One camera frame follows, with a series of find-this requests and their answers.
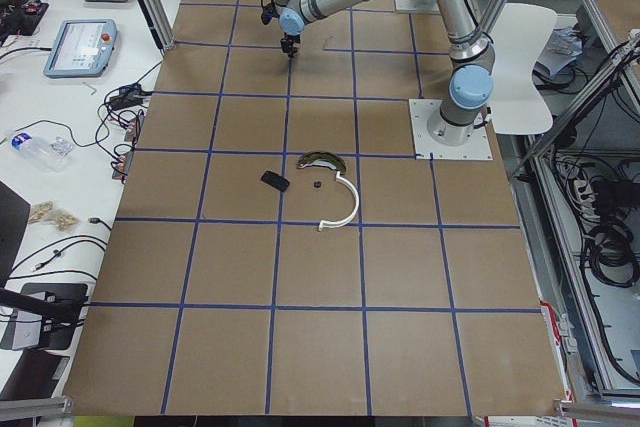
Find white curved plastic bracket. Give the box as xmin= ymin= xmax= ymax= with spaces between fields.
xmin=317 ymin=172 xmax=360 ymax=232

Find white plastic chair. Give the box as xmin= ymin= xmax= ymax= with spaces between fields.
xmin=488 ymin=3 xmax=557 ymax=135

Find black brake pad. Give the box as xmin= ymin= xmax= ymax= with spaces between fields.
xmin=260 ymin=170 xmax=290 ymax=192

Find near blue teach pendant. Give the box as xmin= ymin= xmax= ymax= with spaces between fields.
xmin=43 ymin=19 xmax=118 ymax=78

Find black monitor stand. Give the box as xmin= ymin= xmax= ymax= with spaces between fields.
xmin=1 ymin=283 xmax=89 ymax=351

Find clear plastic water bottle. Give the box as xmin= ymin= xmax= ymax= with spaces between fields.
xmin=10 ymin=132 xmax=67 ymax=171

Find green curved brake shoe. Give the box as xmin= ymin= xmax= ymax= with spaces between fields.
xmin=296 ymin=151 xmax=347 ymax=174

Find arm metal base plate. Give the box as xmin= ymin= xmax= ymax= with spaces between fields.
xmin=394 ymin=0 xmax=439 ymax=15
xmin=408 ymin=99 xmax=493 ymax=162

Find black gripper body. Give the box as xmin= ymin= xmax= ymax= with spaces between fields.
xmin=280 ymin=34 xmax=300 ymax=51

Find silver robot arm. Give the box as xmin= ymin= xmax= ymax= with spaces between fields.
xmin=261 ymin=0 xmax=495 ymax=146

